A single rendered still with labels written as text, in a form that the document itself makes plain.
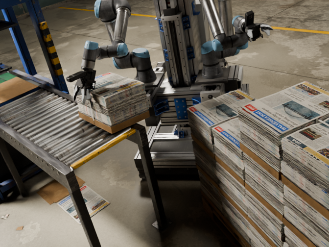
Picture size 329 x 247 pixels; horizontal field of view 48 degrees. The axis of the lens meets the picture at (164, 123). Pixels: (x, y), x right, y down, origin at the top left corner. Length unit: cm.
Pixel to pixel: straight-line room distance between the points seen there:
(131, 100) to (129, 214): 99
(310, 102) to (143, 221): 154
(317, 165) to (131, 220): 171
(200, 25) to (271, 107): 143
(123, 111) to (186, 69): 76
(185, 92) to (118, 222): 106
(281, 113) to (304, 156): 28
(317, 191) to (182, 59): 158
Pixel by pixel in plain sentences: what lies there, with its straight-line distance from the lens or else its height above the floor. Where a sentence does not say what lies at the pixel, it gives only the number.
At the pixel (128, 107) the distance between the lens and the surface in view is 218.
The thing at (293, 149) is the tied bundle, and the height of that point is 104.
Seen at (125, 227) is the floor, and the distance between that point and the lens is 275.
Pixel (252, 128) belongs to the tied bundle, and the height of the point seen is 100.
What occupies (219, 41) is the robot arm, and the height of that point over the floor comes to 115.
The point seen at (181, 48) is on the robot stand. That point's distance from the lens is 267.
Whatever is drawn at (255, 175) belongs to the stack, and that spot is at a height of 75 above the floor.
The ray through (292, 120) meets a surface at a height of 107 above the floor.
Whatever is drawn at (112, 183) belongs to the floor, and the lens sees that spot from 317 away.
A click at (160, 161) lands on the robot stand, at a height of 20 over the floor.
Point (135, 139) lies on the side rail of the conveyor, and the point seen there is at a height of 71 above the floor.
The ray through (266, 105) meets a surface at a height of 107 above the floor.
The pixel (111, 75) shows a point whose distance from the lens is 243.
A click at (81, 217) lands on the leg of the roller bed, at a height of 49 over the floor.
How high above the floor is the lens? 187
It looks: 29 degrees down
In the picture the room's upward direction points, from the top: 12 degrees counter-clockwise
